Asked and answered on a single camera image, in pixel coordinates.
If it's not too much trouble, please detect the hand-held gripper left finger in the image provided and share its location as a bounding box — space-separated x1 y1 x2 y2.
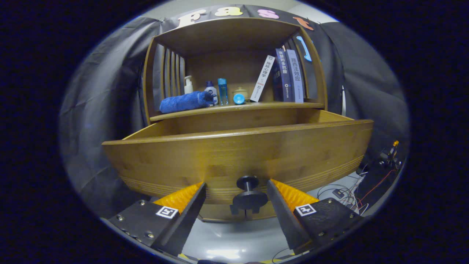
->
108 181 207 257

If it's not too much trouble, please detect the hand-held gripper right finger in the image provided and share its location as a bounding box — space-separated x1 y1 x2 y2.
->
267 179 364 255

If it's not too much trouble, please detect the black drawer knob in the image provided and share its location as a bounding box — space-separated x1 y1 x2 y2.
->
230 175 269 216

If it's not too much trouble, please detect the wooden drawer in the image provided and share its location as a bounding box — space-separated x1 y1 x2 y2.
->
101 109 374 206

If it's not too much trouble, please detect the wooden countertop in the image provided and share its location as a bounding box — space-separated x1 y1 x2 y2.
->
149 101 325 122

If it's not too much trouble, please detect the wooden cabinet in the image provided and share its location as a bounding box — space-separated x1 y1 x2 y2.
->
142 16 328 223

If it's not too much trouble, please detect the blue folded towel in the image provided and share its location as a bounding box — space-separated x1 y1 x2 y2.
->
159 91 215 114

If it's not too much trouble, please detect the black and orange clamp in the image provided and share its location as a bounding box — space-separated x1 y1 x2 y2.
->
377 140 402 169

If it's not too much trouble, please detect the white tube with blue cap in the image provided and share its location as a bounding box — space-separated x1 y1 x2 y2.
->
204 81 218 106

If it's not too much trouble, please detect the clear blue bottle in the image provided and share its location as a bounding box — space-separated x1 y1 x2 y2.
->
217 78 229 106

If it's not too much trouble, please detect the beige lidded teacup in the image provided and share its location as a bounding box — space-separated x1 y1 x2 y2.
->
232 87 250 102

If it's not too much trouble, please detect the dark blue book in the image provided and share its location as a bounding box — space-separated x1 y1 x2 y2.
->
273 48 292 102

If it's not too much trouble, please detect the light purple book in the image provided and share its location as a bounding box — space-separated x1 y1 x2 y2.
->
285 49 304 103

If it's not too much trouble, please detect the white book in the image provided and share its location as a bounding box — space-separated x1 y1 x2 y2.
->
250 55 276 103

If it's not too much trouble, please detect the white cable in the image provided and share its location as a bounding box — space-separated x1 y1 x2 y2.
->
344 176 369 217

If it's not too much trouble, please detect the red cable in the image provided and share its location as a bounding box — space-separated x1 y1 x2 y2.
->
357 169 398 208

